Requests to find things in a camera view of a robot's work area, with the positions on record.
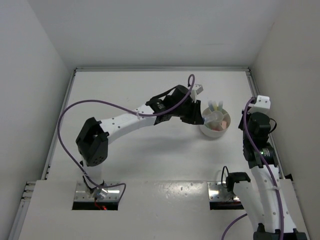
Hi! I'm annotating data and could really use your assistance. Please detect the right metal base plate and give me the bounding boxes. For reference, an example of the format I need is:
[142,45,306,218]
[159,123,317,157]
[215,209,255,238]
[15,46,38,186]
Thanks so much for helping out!
[207,181,240,202]

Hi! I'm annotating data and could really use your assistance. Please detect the metal base plate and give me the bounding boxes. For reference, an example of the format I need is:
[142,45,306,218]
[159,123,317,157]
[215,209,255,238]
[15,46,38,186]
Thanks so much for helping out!
[73,181,122,203]
[207,181,240,202]

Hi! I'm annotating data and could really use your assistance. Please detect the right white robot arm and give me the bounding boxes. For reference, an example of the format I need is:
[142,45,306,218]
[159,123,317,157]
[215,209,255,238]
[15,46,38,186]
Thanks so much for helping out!
[226,111,307,240]

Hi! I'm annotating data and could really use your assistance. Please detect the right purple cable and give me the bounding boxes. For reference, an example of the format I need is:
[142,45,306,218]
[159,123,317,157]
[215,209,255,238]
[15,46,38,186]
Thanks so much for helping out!
[221,97,285,240]

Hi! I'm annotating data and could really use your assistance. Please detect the pink eraser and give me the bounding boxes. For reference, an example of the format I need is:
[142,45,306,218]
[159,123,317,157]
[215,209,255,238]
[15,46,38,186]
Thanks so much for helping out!
[220,120,228,130]

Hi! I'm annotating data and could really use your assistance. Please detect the aluminium frame rail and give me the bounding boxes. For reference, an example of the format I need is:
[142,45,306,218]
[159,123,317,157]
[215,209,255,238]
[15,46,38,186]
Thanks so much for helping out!
[246,68,285,179]
[74,66,250,72]
[41,67,78,180]

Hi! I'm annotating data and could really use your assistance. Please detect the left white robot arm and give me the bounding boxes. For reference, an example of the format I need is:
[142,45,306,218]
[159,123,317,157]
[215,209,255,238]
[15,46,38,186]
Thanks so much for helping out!
[75,84,204,197]

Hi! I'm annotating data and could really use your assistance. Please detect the blue highlighter pen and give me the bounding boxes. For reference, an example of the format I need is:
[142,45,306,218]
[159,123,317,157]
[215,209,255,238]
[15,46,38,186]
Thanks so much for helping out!
[208,100,215,112]

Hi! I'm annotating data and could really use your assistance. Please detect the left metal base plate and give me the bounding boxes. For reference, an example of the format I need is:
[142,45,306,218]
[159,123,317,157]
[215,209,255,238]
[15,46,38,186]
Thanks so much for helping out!
[73,181,122,203]

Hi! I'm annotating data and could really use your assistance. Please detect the white round divided container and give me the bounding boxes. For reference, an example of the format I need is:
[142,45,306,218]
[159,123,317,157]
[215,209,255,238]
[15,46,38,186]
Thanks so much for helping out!
[199,108,231,139]

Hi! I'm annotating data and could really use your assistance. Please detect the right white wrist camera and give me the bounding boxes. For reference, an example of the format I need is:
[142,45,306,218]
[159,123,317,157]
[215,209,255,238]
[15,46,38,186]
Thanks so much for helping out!
[248,95,271,115]

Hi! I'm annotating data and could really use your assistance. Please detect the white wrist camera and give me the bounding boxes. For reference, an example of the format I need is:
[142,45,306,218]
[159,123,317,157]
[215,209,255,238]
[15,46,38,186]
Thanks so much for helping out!
[248,95,271,115]
[190,84,204,101]

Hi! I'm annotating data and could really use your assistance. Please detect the aluminium frame rail right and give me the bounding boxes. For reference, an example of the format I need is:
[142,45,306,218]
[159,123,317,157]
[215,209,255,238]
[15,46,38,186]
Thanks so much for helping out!
[246,68,285,179]

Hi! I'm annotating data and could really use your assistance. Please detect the clear glue stick blue cap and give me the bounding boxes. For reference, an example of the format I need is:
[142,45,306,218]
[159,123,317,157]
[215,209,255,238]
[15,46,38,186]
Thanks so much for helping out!
[203,110,224,124]

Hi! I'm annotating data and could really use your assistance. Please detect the aluminium frame rail back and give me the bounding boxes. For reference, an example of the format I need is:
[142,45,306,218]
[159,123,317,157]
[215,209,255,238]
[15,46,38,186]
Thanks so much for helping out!
[74,66,250,72]

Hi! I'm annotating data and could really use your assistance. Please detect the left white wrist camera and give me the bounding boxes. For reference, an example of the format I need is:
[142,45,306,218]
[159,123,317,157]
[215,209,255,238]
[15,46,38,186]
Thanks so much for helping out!
[190,84,204,101]

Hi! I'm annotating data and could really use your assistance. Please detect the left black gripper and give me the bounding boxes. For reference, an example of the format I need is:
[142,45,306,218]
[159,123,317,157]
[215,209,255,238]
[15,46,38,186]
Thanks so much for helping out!
[171,97,203,124]

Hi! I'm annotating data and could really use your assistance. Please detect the aluminium frame rail left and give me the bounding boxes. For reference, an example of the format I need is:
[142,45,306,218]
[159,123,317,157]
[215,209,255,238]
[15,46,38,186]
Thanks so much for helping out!
[41,67,78,180]

